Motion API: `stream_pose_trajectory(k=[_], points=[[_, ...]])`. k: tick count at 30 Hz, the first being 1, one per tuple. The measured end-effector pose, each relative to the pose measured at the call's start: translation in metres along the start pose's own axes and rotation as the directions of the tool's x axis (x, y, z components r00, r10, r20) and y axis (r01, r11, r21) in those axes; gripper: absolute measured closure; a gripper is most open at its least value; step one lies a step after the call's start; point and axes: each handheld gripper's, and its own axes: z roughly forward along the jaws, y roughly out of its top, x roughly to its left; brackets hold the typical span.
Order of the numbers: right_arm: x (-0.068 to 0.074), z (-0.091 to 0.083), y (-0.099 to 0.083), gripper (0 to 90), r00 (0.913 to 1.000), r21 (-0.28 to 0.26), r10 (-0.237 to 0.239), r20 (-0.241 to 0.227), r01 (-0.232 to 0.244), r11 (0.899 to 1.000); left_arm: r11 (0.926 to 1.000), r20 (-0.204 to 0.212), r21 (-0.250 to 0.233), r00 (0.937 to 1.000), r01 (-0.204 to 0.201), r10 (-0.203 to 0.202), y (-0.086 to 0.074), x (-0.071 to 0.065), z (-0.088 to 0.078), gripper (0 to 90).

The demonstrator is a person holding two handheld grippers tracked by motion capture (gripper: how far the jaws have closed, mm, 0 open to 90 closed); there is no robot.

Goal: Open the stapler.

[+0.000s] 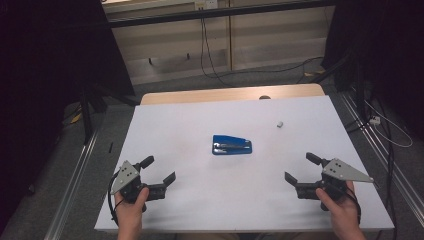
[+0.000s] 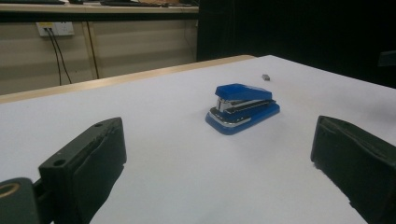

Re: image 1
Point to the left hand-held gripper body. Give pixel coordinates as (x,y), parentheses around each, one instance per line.
(128,181)

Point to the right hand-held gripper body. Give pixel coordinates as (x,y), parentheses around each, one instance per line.
(336,173)

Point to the silver staple strip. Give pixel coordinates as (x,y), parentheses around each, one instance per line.
(280,124)

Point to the blue stapler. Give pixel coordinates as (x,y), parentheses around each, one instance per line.
(232,145)

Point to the person's left hand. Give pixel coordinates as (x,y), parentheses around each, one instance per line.
(130,213)

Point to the person's right hand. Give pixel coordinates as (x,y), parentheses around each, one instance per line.
(343,211)

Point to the small black floor piece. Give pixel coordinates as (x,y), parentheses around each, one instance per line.
(110,147)

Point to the white plug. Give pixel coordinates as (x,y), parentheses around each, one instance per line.
(375,120)

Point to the black tripod stand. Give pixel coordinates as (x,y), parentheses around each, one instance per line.
(88,113)

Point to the wooden table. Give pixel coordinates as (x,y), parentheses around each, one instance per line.
(216,95)

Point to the black curtain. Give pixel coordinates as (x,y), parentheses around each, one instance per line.
(383,50)
(50,66)

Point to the black horizontal bar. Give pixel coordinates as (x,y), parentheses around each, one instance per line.
(216,13)

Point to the aluminium floor rail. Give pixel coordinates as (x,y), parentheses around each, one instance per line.
(71,190)
(376,150)

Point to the white wall outlet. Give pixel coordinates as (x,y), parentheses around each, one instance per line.
(206,4)

